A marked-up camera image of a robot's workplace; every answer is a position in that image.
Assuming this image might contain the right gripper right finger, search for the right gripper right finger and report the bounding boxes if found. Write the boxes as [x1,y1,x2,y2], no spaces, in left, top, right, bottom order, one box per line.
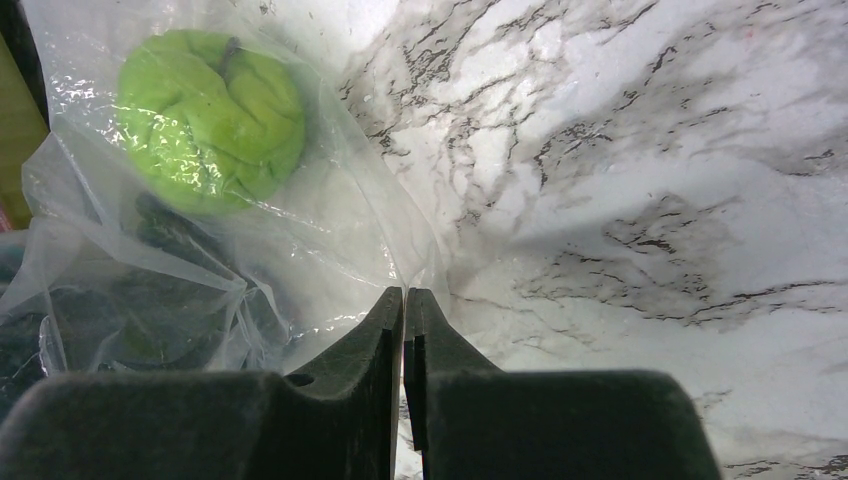
[404,288,721,479]

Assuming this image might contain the olive green plastic bin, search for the olive green plastic bin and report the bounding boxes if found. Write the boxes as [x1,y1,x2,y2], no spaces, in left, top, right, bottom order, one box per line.
[1,39,48,232]

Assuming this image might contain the clear zip top bag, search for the clear zip top bag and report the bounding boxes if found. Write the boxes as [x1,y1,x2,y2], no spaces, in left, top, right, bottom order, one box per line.
[1,1,447,376]

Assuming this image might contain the dark fake grape bunch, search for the dark fake grape bunch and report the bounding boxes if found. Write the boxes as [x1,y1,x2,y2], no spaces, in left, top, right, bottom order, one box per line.
[1,194,293,412]

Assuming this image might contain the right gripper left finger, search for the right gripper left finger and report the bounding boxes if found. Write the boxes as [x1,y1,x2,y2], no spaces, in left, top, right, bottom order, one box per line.
[1,287,403,479]

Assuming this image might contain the green fake lime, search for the green fake lime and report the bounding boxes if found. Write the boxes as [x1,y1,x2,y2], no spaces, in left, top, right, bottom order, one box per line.
[115,30,306,215]

